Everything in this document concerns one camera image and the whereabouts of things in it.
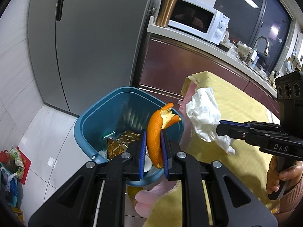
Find blue trash bin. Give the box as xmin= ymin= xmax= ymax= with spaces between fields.
xmin=73 ymin=86 xmax=185 ymax=187

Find plastic food bag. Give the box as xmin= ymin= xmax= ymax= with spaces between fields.
xmin=237 ymin=41 xmax=253 ymax=61

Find white water heater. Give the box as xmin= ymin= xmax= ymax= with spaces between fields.
xmin=292 ymin=32 xmax=303 ymax=67

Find copper thermos tumbler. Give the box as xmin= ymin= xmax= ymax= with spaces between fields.
xmin=155 ymin=0 xmax=177 ymax=28

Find paper cup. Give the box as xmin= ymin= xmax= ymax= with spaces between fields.
xmin=144 ymin=152 xmax=153 ymax=173

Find pink sleeve right forearm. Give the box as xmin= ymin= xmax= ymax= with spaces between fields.
xmin=274 ymin=179 xmax=303 ymax=226

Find dark kitchen window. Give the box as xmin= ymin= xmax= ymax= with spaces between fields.
xmin=214 ymin=0 xmax=291 ymax=74

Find gold foil wrapper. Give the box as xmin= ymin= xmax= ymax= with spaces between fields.
xmin=107 ymin=138 xmax=127 ymax=160
xmin=117 ymin=130 xmax=141 ymax=147

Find red floor bag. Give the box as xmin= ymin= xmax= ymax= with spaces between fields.
xmin=1 ymin=147 xmax=31 ymax=185

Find white kitchen counter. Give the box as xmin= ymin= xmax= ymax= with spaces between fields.
xmin=147 ymin=16 xmax=277 ymax=98

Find person right hand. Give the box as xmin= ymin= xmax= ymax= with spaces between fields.
xmin=266 ymin=156 xmax=302 ymax=194

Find green candy wrapper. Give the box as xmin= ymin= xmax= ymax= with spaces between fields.
xmin=102 ymin=131 xmax=115 ymax=139

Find kitchen sink faucet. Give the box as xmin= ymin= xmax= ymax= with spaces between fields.
xmin=253 ymin=36 xmax=270 ymax=57

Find grey double door refrigerator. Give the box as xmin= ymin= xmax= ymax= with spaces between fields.
xmin=28 ymin=0 xmax=152 ymax=115

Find maroon base cabinets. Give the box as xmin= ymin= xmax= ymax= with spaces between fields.
xmin=139 ymin=35 xmax=280 ymax=117

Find yellow patterned tablecloth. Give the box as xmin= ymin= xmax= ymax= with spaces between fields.
xmin=143 ymin=70 xmax=283 ymax=227

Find glass kettle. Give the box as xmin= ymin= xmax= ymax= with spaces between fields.
xmin=219 ymin=30 xmax=231 ymax=52

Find white tissue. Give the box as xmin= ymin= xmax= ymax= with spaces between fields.
xmin=185 ymin=87 xmax=236 ymax=155

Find white microwave oven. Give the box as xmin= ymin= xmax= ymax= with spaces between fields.
xmin=168 ymin=0 xmax=230 ymax=45

